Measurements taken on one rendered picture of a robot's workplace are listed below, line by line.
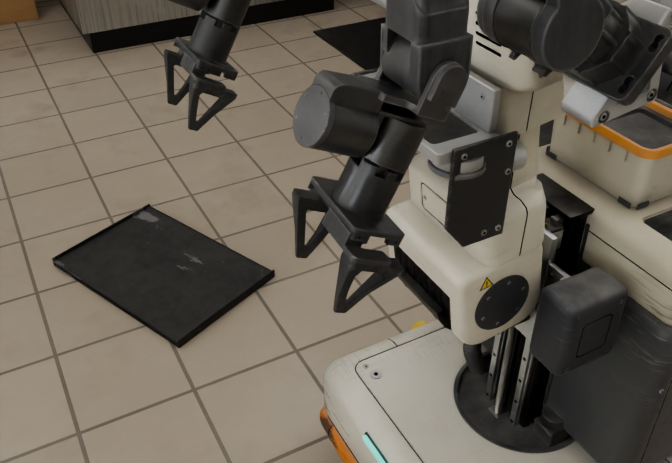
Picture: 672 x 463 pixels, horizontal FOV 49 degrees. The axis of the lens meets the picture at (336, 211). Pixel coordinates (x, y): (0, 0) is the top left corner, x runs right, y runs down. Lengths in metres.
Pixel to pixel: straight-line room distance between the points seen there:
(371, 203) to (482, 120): 0.29
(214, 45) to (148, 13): 3.01
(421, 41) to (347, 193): 0.16
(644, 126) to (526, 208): 0.33
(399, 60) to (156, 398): 1.49
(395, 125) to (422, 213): 0.53
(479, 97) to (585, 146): 0.40
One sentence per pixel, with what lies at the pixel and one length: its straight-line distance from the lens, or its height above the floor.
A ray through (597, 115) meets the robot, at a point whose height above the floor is 1.12.
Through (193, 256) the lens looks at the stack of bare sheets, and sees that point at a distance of 2.43.
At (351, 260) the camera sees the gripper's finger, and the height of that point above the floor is 1.06.
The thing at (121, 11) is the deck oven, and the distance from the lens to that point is 4.02.
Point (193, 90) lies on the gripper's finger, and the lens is 1.02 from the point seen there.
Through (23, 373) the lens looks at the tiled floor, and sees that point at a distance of 2.20.
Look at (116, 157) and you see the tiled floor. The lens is 3.07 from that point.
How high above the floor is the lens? 1.49
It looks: 35 degrees down
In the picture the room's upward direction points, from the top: straight up
